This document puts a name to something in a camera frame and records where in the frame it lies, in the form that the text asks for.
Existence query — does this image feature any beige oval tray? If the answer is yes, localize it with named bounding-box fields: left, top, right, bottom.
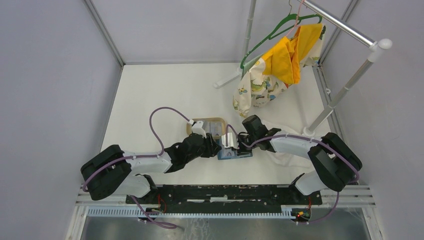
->
left=186, top=117, right=227, bottom=140

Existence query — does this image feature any blue card holder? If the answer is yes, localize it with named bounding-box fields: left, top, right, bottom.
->
left=216, top=139, right=253, bottom=161

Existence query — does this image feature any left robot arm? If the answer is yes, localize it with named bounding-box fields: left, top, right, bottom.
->
left=80, top=133, right=222, bottom=204

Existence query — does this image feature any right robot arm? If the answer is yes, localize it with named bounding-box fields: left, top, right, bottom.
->
left=236, top=115, right=363, bottom=204

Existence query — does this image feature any VIP card in tray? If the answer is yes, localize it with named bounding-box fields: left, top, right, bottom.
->
left=206, top=120, right=226, bottom=137

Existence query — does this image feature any white cloth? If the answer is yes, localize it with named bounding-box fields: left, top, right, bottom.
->
left=261, top=109, right=329, bottom=168

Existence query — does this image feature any dinosaur print yellow garment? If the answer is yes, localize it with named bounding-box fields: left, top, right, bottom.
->
left=232, top=23, right=327, bottom=118

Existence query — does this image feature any metal clothes rack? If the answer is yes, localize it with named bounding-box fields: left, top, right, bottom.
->
left=213, top=0, right=393, bottom=137

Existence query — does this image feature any pink clothes hanger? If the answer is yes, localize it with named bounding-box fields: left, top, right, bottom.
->
left=285, top=0, right=305, bottom=38

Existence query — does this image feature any green clothes hanger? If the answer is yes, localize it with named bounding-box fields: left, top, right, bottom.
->
left=239, top=13, right=323, bottom=70

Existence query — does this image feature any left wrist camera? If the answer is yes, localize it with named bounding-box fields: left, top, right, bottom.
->
left=187, top=119, right=207, bottom=138

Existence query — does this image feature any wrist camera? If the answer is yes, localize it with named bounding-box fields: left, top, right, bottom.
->
left=221, top=132, right=239, bottom=150
left=187, top=119, right=207, bottom=138

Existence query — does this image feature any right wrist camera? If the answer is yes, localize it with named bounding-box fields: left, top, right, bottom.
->
left=221, top=132, right=239, bottom=150

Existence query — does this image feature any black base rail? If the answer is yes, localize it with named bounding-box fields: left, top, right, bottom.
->
left=137, top=184, right=323, bottom=214

